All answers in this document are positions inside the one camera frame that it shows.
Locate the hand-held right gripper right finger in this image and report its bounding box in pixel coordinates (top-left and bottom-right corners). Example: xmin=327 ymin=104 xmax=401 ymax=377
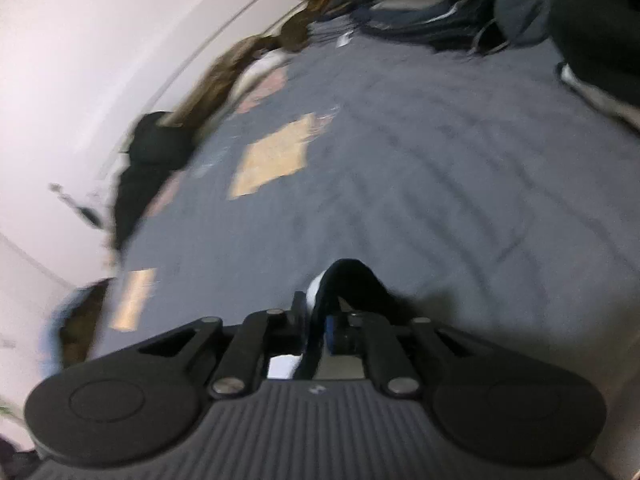
xmin=324 ymin=310 xmax=483 ymax=398

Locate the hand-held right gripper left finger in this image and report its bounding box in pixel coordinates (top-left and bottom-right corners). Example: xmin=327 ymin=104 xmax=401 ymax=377
xmin=134 ymin=290 xmax=313 ymax=401

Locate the printed white fleece towel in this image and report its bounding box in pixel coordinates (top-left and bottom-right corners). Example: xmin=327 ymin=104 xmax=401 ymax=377
xmin=267 ymin=258 xmax=406 ymax=381

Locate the black jacket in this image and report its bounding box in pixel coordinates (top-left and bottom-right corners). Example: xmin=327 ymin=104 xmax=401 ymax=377
xmin=112 ymin=111 xmax=196 ymax=251

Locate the black hanging brush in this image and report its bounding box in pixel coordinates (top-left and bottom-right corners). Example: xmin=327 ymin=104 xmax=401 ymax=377
xmin=50 ymin=182 xmax=108 ymax=231

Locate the cream folded blanket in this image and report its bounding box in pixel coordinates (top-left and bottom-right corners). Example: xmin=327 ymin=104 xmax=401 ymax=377
xmin=235 ymin=52 xmax=291 ymax=106

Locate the brown folded blanket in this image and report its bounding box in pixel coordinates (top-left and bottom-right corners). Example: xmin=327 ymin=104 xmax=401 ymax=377
xmin=165 ymin=32 xmax=281 ymax=128

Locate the brown tabby cat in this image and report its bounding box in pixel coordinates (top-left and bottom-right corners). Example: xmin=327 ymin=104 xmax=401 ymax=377
xmin=277 ymin=0 xmax=346 ymax=53

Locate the white headboard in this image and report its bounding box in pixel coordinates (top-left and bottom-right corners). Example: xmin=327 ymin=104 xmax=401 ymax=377
xmin=30 ymin=0 xmax=328 ymax=241

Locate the stack of folded dark clothes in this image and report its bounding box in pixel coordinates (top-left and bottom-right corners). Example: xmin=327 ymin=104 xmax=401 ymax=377
xmin=320 ymin=0 xmax=640 ymax=131

